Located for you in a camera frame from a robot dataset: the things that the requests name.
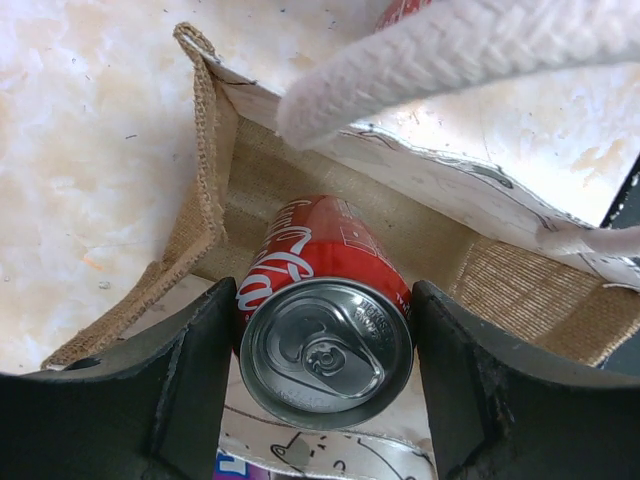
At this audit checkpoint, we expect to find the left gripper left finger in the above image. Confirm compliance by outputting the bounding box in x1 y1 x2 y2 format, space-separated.
1 278 236 479

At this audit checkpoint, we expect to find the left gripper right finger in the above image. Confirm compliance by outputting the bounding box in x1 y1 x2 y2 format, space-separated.
411 281 639 479

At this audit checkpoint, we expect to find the red cola can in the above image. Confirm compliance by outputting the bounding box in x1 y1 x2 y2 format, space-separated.
374 0 432 32
236 195 414 430

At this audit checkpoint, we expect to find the purple Fanta can left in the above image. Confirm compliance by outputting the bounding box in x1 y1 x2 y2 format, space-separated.
212 450 271 480

